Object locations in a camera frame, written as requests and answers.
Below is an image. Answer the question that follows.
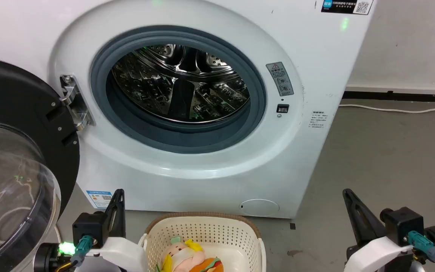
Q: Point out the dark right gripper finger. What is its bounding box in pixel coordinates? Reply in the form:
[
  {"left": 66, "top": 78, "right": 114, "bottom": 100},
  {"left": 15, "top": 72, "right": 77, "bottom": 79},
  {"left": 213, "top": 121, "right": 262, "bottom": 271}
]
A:
[{"left": 342, "top": 188, "right": 387, "bottom": 248}]

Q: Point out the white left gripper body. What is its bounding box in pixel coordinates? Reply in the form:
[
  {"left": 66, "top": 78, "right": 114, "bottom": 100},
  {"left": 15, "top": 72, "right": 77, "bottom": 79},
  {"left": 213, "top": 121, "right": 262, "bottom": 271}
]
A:
[{"left": 83, "top": 236, "right": 149, "bottom": 272}]

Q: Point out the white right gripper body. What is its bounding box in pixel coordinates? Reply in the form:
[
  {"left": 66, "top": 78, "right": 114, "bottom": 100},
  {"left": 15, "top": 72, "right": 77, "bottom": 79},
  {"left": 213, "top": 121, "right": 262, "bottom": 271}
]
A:
[{"left": 347, "top": 236, "right": 415, "bottom": 272}]

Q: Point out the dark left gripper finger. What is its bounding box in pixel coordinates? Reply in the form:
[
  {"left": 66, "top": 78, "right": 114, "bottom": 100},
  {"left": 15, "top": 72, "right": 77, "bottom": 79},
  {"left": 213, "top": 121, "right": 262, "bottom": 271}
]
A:
[{"left": 105, "top": 189, "right": 126, "bottom": 239}]

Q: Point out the white front-load washing machine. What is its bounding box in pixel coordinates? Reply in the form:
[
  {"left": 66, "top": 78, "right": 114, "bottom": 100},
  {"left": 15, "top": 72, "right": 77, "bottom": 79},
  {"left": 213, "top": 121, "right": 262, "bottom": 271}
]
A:
[{"left": 0, "top": 0, "right": 376, "bottom": 219}]

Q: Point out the blue energy label sticker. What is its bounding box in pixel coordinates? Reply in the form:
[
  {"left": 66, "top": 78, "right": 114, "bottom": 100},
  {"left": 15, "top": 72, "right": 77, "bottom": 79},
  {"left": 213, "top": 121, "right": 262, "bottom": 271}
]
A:
[{"left": 86, "top": 190, "right": 114, "bottom": 209}]

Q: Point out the plush doll, yellow hair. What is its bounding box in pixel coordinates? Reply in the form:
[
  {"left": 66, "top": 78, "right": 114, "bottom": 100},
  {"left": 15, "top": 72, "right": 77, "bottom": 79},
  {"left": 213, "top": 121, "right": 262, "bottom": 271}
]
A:
[{"left": 160, "top": 236, "right": 207, "bottom": 272}]

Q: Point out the oval drain filter cover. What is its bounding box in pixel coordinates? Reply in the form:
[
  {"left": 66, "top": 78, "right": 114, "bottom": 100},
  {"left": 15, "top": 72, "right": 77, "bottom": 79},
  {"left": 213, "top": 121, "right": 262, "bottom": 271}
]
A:
[{"left": 239, "top": 199, "right": 280, "bottom": 217}]

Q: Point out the small text sticker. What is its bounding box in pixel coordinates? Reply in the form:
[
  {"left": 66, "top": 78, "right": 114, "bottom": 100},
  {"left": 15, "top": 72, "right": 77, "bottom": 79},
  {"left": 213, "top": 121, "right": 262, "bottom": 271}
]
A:
[{"left": 308, "top": 111, "right": 326, "bottom": 129}]

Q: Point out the cream plastic laundry basket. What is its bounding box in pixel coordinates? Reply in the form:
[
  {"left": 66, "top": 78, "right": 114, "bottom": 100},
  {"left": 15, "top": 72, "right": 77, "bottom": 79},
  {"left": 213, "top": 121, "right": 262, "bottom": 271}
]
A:
[{"left": 139, "top": 212, "right": 267, "bottom": 272}]

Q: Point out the metal door hinge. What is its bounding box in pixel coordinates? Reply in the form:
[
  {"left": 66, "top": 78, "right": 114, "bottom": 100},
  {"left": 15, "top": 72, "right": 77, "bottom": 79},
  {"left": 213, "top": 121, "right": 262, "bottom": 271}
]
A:
[{"left": 59, "top": 74, "right": 95, "bottom": 132}]

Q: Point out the grey rubber door gasket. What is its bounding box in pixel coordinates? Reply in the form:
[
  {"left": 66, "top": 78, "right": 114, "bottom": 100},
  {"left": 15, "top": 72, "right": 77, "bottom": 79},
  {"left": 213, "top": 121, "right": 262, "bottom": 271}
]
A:
[{"left": 90, "top": 25, "right": 267, "bottom": 154}]

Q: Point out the black baseboard strip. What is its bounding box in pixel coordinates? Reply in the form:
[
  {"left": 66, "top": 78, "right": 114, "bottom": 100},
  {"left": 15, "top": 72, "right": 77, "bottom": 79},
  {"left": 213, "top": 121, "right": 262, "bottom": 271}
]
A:
[{"left": 342, "top": 91, "right": 435, "bottom": 104}]

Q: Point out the stainless steel washer drum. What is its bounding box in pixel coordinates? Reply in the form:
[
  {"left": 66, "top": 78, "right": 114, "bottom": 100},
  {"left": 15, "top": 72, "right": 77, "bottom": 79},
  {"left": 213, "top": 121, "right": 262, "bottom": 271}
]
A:
[{"left": 111, "top": 44, "right": 251, "bottom": 124}]

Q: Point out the black washer door, clear dome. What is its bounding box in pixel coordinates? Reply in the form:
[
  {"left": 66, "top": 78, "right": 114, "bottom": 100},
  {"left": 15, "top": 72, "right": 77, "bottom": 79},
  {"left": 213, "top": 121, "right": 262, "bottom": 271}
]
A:
[{"left": 0, "top": 56, "right": 81, "bottom": 272}]

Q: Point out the grey warning sticker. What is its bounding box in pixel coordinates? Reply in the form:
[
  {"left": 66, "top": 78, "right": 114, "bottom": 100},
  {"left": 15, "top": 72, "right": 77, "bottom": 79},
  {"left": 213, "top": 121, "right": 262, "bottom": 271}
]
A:
[{"left": 265, "top": 62, "right": 294, "bottom": 97}]

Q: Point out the black QR code sticker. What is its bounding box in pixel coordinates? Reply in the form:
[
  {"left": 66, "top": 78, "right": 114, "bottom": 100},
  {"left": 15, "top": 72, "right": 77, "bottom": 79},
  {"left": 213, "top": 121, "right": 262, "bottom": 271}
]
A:
[{"left": 321, "top": 0, "right": 374, "bottom": 15}]

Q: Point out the teal left camera cable plug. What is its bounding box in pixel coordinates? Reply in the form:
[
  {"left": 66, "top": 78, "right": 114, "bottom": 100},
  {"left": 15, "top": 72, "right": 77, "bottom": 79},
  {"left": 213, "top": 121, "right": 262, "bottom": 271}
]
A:
[{"left": 69, "top": 235, "right": 94, "bottom": 267}]

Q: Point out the teal camera cable plug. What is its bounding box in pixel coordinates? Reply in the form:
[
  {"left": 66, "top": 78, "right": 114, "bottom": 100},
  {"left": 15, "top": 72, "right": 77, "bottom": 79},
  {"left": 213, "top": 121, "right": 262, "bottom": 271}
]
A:
[
  {"left": 69, "top": 235, "right": 94, "bottom": 267},
  {"left": 407, "top": 230, "right": 435, "bottom": 263}
]

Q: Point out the teal right camera cable plug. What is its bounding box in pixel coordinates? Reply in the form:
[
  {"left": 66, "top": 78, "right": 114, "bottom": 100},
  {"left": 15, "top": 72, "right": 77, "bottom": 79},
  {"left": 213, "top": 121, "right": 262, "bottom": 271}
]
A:
[{"left": 407, "top": 230, "right": 435, "bottom": 263}]

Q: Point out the white floor cable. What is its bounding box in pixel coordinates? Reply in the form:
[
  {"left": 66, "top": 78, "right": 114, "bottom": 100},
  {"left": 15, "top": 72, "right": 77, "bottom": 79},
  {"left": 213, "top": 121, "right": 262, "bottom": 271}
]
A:
[{"left": 339, "top": 104, "right": 435, "bottom": 114}]

